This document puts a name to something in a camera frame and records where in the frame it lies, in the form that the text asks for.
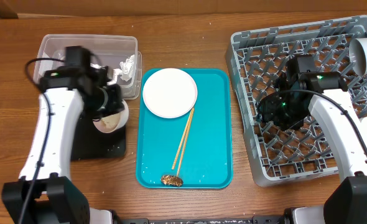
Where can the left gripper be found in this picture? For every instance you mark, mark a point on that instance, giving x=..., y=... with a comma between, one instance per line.
x=118, y=104

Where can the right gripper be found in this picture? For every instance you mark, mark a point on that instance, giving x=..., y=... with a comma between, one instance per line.
x=267, y=112

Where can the pink bowl with rice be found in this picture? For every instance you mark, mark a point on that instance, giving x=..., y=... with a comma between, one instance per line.
x=113, y=122

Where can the white napkin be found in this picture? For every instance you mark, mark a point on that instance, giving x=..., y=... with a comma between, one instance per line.
x=124, y=74

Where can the brown food scrap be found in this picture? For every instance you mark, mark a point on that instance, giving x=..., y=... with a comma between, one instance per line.
x=172, y=180

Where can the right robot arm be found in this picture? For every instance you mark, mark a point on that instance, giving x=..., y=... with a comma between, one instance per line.
x=303, y=91

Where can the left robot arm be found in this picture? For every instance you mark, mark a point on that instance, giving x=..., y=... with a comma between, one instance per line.
x=44, y=192

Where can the grey dishwasher rack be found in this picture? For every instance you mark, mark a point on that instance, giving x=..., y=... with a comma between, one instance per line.
x=256, y=58

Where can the black tray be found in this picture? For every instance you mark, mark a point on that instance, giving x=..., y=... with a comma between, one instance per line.
x=91, y=143

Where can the clear plastic bin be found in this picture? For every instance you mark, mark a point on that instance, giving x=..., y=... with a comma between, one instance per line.
x=110, y=50

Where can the large white plate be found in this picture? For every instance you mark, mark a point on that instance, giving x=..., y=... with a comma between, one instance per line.
x=170, y=93

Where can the left wooden chopstick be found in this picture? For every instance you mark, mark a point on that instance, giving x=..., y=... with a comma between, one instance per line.
x=182, y=138

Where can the wooden chopstick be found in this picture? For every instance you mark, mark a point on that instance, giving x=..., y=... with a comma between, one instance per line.
x=182, y=138
x=185, y=140

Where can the right wooden chopstick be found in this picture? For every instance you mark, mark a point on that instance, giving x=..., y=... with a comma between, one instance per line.
x=185, y=140

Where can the teal serving tray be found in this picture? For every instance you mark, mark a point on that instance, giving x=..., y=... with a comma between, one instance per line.
x=207, y=162

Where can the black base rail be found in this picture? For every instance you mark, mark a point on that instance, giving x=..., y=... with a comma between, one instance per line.
x=257, y=219

